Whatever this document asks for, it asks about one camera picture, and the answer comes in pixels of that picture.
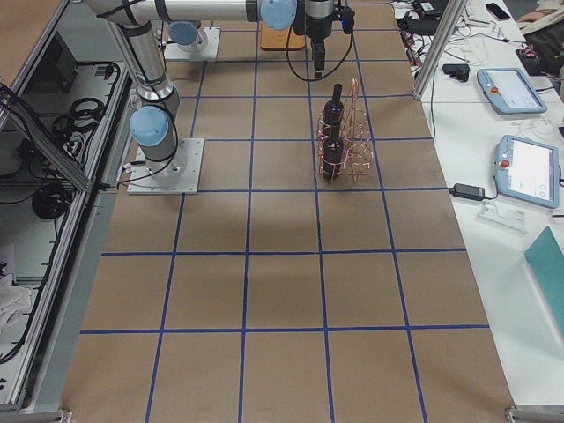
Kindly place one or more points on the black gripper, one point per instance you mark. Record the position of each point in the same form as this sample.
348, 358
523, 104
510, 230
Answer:
318, 25

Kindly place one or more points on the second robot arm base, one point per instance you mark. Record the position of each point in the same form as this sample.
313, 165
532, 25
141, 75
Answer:
189, 36

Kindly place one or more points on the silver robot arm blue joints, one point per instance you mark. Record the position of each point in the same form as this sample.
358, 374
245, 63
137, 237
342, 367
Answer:
131, 25

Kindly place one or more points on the wooden tray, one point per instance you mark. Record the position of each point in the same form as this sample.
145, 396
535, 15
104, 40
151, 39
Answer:
280, 40

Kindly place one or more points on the dark wine bottle in basket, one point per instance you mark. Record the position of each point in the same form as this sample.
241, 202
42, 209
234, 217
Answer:
333, 147

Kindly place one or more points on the black handheld device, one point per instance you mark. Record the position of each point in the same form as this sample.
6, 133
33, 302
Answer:
458, 71

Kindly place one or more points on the black smartphone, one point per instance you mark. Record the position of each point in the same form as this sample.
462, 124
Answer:
496, 11

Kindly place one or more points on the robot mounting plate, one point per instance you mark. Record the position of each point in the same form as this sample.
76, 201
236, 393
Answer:
180, 176

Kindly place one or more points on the upper teach pendant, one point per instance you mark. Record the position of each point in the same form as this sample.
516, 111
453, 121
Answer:
510, 91

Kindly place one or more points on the teach pendant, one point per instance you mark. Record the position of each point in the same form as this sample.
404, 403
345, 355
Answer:
527, 170
510, 91

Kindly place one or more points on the black power adapter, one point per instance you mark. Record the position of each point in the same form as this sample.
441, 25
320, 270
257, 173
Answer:
465, 191

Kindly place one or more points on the lower teach pendant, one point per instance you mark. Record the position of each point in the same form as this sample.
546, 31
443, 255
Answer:
527, 170

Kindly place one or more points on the clear acrylic stand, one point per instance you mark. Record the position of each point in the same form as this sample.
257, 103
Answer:
511, 218

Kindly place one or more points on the teal box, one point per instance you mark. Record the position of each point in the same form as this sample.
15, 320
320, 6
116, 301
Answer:
545, 258

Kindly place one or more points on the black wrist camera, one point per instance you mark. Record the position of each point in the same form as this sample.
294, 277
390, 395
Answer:
346, 17

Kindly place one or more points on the copper wire bottle basket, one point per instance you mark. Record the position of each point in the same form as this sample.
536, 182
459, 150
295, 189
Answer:
357, 154

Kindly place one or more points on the aluminium frame post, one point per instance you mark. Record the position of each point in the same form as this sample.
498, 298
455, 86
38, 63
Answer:
445, 28

